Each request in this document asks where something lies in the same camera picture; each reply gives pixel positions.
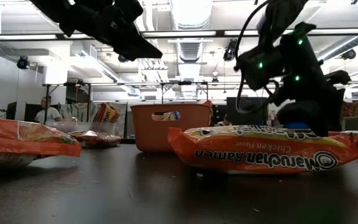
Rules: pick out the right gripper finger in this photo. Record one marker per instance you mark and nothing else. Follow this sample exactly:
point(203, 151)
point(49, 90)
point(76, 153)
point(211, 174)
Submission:
point(309, 115)
point(336, 99)

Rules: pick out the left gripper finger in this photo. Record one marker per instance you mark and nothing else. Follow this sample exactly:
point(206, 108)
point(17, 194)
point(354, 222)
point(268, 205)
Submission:
point(138, 48)

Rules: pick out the blue Maruchan soy ramen pack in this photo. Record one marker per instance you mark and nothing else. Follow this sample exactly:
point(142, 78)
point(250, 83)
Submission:
point(171, 115)

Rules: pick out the blue storage box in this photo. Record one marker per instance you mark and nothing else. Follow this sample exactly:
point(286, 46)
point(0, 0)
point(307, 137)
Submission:
point(297, 126)

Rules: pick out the orange patterned fabric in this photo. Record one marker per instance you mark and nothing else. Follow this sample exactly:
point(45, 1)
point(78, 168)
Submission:
point(354, 112)

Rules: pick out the black ceiling spotlight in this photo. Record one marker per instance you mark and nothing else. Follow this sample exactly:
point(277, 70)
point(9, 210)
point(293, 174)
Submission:
point(231, 51)
point(23, 62)
point(349, 54)

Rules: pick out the black flat screen monitor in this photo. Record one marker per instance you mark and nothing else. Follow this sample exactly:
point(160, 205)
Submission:
point(253, 119)

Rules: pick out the black beam with light strips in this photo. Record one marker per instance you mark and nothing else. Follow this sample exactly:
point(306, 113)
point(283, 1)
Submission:
point(197, 33)

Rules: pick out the person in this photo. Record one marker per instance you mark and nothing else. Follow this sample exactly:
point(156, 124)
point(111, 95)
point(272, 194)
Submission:
point(225, 121)
point(50, 115)

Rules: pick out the orange plastic bin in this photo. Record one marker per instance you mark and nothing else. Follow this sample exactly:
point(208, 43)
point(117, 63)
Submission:
point(154, 137)

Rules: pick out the black metal truss stand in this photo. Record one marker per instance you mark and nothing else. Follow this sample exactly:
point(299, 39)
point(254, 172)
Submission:
point(47, 99)

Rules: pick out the black partition panel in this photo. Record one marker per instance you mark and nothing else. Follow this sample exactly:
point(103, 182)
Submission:
point(17, 112)

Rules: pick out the white noodle crumb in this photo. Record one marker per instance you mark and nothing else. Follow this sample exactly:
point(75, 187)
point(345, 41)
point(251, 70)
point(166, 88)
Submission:
point(199, 175)

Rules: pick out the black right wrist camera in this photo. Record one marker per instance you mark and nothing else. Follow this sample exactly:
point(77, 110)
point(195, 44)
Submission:
point(256, 70)

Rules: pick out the silver round ceiling duct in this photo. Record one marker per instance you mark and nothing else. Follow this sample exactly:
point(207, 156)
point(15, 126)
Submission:
point(191, 49)
point(353, 42)

